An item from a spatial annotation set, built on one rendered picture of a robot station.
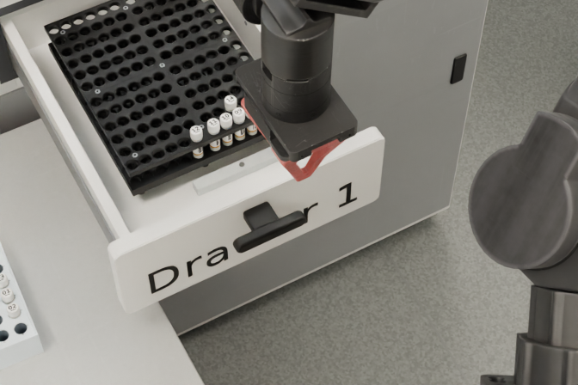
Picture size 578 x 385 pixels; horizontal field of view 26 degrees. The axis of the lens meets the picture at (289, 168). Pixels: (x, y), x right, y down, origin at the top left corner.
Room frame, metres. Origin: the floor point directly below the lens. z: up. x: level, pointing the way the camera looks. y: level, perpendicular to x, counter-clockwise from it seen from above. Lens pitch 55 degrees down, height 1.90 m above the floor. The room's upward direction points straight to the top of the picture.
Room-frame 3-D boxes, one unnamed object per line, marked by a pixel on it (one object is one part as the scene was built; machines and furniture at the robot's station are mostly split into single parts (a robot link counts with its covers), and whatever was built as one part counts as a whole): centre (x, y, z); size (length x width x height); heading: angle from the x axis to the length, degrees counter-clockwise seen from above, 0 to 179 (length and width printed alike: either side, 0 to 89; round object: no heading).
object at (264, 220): (0.65, 0.02, 0.91); 0.07 x 0.04 x 0.01; 119
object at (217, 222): (0.67, 0.04, 0.87); 0.29 x 0.02 x 0.11; 119
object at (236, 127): (0.76, 0.08, 0.90); 0.18 x 0.02 x 0.01; 119
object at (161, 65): (0.85, 0.13, 0.87); 0.22 x 0.18 x 0.06; 29
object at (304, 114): (0.66, -0.01, 1.11); 0.10 x 0.07 x 0.07; 29
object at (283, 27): (0.66, 0.00, 1.17); 0.07 x 0.06 x 0.07; 27
